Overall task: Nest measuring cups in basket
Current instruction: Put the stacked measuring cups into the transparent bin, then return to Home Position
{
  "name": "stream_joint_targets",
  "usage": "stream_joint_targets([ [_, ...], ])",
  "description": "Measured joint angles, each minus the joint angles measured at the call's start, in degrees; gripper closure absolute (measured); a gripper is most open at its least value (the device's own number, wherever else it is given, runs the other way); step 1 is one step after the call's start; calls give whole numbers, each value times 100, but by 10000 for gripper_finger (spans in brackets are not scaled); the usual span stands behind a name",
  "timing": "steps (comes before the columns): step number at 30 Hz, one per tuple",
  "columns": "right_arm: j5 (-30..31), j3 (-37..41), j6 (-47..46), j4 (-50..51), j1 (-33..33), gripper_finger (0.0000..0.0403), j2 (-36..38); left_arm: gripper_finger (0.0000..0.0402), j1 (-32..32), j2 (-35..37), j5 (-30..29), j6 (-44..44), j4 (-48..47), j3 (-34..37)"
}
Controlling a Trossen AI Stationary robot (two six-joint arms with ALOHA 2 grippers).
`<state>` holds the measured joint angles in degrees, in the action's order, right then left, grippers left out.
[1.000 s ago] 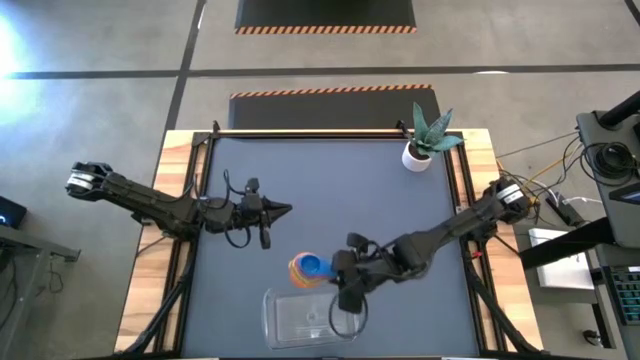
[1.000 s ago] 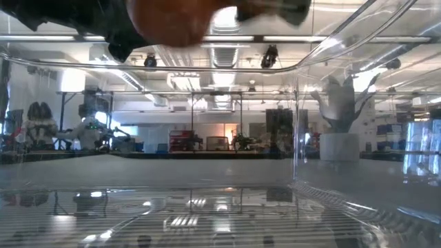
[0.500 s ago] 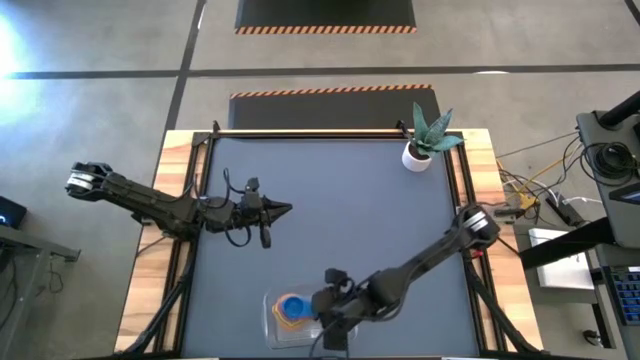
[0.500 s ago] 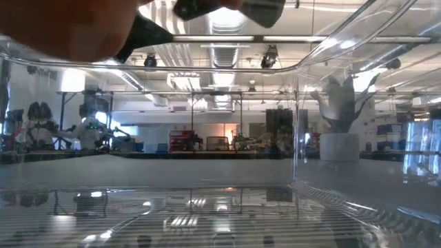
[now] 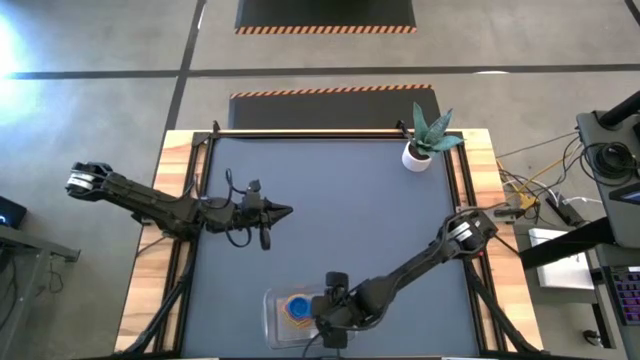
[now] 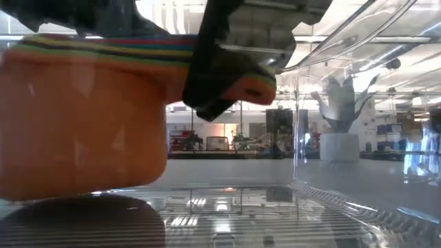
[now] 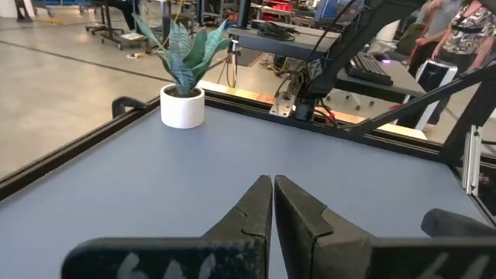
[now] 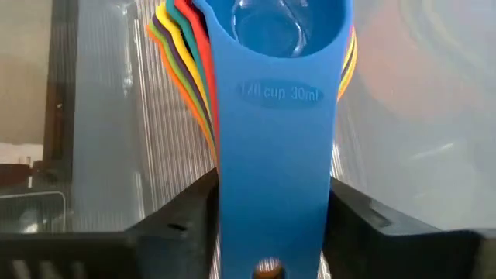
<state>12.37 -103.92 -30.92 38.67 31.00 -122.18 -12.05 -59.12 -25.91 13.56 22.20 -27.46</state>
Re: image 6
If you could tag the green artificial plant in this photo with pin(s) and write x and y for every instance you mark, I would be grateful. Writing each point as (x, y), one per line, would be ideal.
(339, 106)

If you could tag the green measuring cup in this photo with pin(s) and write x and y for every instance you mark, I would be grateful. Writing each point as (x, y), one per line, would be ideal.
(138, 61)

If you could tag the yellow measuring cup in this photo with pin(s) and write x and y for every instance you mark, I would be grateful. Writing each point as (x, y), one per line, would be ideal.
(155, 53)

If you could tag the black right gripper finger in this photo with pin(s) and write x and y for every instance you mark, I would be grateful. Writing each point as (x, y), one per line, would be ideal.
(203, 75)

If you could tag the clear plastic basket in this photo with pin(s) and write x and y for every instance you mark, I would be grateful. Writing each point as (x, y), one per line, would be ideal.
(241, 220)

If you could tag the black cabinet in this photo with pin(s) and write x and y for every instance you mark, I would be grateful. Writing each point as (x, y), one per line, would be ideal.
(279, 127)

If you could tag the orange measuring cup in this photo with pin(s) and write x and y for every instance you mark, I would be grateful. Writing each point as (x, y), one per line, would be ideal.
(79, 131)

